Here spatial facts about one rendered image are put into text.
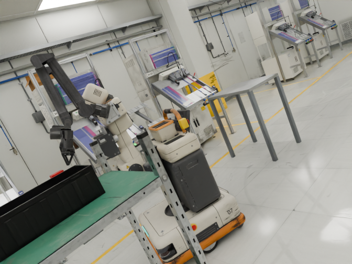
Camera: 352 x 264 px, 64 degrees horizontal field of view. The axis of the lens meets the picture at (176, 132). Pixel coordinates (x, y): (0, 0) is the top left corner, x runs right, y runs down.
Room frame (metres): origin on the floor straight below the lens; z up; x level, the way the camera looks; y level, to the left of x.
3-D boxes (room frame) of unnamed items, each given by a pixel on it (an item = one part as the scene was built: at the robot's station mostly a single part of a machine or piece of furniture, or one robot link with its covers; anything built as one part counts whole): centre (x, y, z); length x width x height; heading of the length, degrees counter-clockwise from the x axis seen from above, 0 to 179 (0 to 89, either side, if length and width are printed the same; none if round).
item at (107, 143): (1.96, 0.47, 0.99); 0.28 x 0.16 x 0.22; 17
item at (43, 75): (1.71, 0.57, 1.40); 0.11 x 0.06 x 0.43; 18
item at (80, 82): (3.62, 0.89, 1.52); 0.51 x 0.13 x 0.27; 126
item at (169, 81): (4.41, -0.28, 0.65); 1.01 x 0.73 x 1.29; 36
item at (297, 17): (7.50, -4.19, 0.95); 1.36 x 0.82 x 1.90; 36
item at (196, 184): (2.07, 0.11, 0.59); 0.55 x 0.34 x 0.83; 17
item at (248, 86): (3.09, -0.86, 0.40); 0.70 x 0.45 x 0.80; 26
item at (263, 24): (6.66, -3.01, 0.95); 1.36 x 0.82 x 1.90; 36
